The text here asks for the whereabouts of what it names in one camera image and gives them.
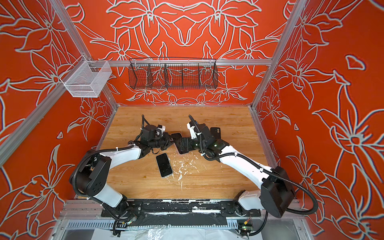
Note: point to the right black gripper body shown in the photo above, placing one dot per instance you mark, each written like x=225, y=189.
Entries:
x=199, y=145

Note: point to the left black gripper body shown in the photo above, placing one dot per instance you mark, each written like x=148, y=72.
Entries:
x=163, y=142

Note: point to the phone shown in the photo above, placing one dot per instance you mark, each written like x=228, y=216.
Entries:
x=183, y=144
x=164, y=165

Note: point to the dark phone case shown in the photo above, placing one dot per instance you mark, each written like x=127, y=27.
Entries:
x=216, y=132

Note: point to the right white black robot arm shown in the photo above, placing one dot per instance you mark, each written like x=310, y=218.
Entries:
x=276, y=190

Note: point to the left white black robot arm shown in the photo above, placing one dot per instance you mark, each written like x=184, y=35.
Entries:
x=89, y=179

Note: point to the phone in white case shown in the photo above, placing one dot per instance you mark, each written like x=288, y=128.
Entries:
x=164, y=165

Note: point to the clear plastic bin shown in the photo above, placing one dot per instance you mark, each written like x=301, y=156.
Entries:
x=84, y=81

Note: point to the small green circuit board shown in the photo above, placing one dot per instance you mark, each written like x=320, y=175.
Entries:
x=245, y=227

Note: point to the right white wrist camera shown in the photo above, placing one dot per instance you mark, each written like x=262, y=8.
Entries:
x=191, y=128

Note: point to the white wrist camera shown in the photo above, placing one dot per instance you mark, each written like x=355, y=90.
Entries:
x=191, y=128
x=162, y=129

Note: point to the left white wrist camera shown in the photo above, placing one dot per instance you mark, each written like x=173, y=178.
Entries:
x=162, y=129

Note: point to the black wire basket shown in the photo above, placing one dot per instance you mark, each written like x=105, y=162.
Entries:
x=174, y=74

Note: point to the aluminium frame rails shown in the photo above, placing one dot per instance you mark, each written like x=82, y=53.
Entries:
x=66, y=67

